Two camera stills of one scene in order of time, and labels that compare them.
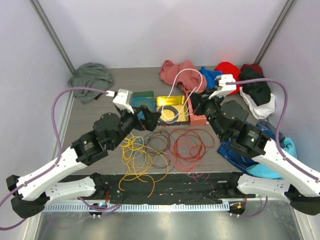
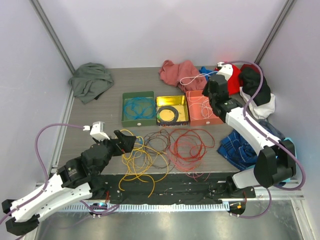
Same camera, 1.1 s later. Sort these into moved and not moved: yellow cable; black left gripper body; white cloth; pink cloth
Moved: black left gripper body
Not moved: pink cloth; white cloth; yellow cable
